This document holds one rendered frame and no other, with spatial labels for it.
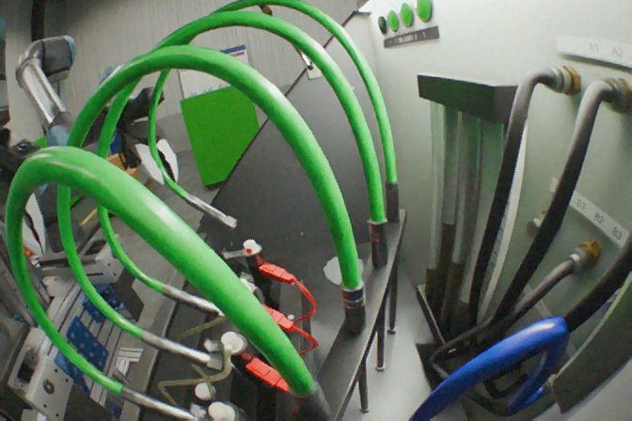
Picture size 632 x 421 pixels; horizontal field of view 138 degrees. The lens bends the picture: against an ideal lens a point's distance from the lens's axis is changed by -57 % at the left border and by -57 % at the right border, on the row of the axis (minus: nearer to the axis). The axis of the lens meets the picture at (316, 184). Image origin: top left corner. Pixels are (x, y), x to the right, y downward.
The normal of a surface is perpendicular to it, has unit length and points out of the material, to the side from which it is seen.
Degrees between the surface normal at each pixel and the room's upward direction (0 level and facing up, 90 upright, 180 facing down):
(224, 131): 90
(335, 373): 0
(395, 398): 0
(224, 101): 90
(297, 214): 90
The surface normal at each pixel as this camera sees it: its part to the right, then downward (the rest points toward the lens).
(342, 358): -0.16, -0.90
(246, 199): 0.06, 0.40
